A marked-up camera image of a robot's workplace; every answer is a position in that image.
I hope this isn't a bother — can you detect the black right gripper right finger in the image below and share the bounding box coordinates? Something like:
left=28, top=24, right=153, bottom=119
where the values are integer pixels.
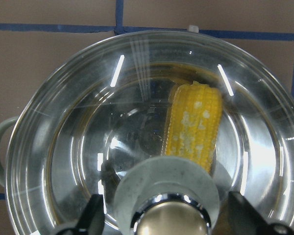
left=228, top=191, right=274, bottom=235

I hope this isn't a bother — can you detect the yellow corn cob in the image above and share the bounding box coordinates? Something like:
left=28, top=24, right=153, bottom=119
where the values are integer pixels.
left=162, top=81, right=223, bottom=172

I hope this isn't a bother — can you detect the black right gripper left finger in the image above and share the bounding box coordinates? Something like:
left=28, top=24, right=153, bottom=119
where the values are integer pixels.
left=74, top=194, right=105, bottom=235

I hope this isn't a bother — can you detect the pale green cooking pot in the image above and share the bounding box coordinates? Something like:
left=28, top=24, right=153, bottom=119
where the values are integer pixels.
left=0, top=24, right=294, bottom=235

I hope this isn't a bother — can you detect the glass pot lid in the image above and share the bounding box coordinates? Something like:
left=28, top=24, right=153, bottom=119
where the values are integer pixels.
left=5, top=31, right=294, bottom=235

